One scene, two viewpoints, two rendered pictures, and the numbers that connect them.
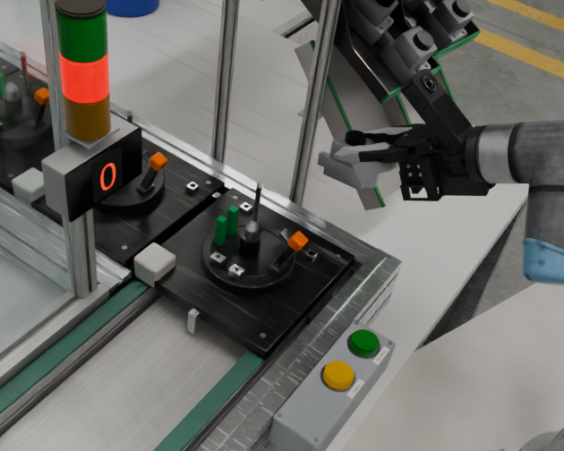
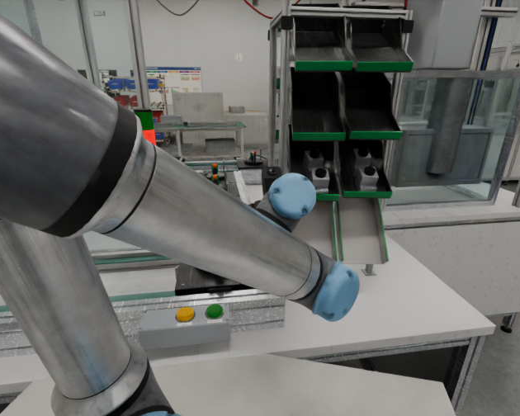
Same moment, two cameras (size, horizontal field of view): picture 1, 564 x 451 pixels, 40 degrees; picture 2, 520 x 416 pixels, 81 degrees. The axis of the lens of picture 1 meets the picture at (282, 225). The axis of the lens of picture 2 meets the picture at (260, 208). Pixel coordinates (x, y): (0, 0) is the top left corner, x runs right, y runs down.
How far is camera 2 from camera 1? 87 cm
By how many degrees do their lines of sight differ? 49
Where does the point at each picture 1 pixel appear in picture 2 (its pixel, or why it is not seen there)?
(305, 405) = (158, 315)
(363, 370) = (198, 320)
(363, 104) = (316, 218)
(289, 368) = (177, 302)
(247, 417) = (138, 306)
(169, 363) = (158, 284)
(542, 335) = (359, 402)
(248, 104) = not seen: hidden behind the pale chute
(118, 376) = (140, 278)
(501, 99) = not seen: outside the picture
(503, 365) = (308, 396)
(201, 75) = not seen: hidden behind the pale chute
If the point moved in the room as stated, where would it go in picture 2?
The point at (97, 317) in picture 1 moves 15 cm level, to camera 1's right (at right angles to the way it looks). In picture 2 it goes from (155, 257) to (172, 277)
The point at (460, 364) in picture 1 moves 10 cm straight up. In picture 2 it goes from (282, 376) to (284, 342)
